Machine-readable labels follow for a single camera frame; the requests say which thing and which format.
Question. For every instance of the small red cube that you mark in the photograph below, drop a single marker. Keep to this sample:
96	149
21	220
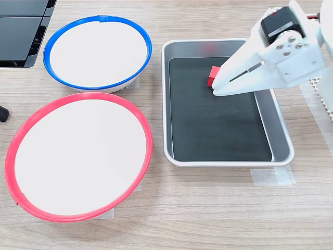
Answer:
212	76

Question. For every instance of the black tray mat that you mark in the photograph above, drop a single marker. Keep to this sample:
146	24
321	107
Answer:
213	125

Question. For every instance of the steel tray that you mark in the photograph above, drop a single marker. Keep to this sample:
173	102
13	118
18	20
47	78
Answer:
166	104

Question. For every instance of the clear tape strip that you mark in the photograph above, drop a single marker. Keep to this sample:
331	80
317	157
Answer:
318	117
273	177
105	214

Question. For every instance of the white plate with blue rim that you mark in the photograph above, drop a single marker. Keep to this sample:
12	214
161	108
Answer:
99	52

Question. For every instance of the white plate with red rim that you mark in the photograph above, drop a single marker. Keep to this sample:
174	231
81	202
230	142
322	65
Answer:
78	156

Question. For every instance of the black glossy device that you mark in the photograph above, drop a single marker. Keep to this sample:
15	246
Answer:
18	39

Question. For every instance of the black rounded knob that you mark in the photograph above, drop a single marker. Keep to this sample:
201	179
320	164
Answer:
3	114

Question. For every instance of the pale perforated base plate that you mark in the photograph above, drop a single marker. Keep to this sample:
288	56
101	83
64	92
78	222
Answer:
315	81

